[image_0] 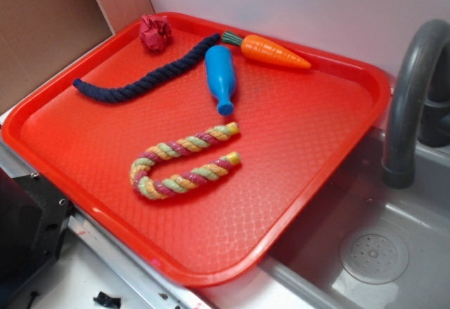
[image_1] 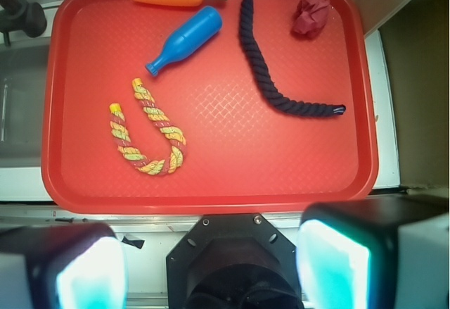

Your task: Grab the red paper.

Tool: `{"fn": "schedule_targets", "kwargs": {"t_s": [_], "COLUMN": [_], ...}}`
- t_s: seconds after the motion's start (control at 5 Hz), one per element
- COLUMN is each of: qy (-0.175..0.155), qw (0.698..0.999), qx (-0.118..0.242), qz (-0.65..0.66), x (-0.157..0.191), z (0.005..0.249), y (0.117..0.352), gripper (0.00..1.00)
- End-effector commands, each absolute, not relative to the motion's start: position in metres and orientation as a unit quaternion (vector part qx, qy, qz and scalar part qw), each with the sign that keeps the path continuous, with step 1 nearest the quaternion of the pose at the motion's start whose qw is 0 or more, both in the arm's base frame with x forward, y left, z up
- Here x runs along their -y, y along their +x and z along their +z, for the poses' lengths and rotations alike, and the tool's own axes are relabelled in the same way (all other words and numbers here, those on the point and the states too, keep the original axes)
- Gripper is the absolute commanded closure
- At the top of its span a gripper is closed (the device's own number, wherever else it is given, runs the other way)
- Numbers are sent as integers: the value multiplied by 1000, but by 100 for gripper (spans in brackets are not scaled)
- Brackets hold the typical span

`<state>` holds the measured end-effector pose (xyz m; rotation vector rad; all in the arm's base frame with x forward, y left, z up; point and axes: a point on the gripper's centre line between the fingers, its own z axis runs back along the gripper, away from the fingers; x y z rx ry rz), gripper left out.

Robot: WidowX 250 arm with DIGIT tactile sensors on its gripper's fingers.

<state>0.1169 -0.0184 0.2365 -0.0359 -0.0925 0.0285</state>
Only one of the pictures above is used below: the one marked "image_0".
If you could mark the orange plastic carrot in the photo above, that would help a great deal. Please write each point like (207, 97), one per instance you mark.
(261, 49)

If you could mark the brown cardboard panel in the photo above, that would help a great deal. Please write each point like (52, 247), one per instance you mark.
(39, 38)

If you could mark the small black clip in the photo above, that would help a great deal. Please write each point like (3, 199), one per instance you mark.
(107, 301)

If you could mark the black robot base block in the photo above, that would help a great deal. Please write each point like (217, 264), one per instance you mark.
(34, 217)

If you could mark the crumpled red paper ball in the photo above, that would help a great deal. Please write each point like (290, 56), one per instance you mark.
(154, 32)

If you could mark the grey toy sink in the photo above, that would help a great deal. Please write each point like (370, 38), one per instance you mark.
(359, 244)

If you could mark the grey toy faucet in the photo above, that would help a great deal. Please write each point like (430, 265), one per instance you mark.
(419, 111)

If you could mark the red plastic tray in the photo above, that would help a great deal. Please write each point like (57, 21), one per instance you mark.
(296, 127)

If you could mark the blue plastic bottle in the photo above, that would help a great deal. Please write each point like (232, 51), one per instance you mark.
(221, 77)

